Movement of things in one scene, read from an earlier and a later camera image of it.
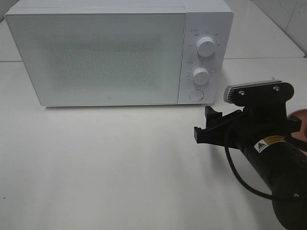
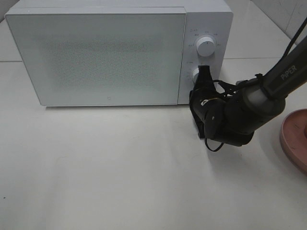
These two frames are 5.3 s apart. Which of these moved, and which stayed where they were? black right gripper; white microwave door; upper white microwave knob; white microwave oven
Moved: black right gripper
Stayed: upper white microwave knob; white microwave oven; white microwave door
